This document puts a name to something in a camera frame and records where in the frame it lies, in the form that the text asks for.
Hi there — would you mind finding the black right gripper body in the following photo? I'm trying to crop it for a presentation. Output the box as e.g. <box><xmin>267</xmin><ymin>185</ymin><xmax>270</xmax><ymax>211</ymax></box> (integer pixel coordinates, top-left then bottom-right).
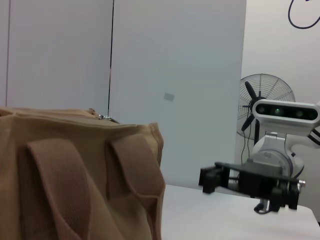
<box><xmin>214</xmin><ymin>158</ymin><xmax>308</xmax><ymax>213</ymax></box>

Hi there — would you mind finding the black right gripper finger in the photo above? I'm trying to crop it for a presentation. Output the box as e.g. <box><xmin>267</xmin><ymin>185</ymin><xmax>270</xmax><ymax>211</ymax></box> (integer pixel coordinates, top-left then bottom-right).
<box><xmin>202</xmin><ymin>168</ymin><xmax>228</xmax><ymax>195</ymax></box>
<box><xmin>198</xmin><ymin>165</ymin><xmax>216</xmax><ymax>188</ymax></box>

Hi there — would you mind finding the khaki canvas food bag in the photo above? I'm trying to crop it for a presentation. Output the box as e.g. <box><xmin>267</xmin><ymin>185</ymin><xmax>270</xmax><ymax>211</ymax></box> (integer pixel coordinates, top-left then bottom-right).
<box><xmin>0</xmin><ymin>107</ymin><xmax>166</xmax><ymax>240</ymax></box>

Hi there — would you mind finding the metal cage standing fan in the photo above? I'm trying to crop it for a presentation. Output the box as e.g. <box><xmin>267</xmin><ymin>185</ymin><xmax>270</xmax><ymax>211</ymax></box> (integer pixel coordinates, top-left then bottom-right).
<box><xmin>237</xmin><ymin>72</ymin><xmax>297</xmax><ymax>161</ymax></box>

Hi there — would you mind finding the right gripper cable with plug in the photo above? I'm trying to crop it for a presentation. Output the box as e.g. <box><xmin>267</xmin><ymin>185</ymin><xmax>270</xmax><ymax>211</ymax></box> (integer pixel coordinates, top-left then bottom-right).
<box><xmin>253</xmin><ymin>198</ymin><xmax>273</xmax><ymax>215</ymax></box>

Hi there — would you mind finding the thin black fan cord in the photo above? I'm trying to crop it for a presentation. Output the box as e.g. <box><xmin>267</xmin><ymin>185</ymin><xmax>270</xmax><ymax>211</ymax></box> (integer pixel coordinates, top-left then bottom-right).
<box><xmin>240</xmin><ymin>128</ymin><xmax>251</xmax><ymax>166</ymax></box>

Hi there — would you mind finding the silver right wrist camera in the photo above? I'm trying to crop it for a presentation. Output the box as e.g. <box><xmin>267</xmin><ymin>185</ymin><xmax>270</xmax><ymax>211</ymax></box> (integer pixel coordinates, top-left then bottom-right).
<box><xmin>251</xmin><ymin>99</ymin><xmax>320</xmax><ymax>137</ymax></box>

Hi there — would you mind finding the black cable on wall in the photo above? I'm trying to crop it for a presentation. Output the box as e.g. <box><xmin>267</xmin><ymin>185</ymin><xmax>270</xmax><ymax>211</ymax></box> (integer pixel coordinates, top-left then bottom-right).
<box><xmin>287</xmin><ymin>0</ymin><xmax>320</xmax><ymax>30</ymax></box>

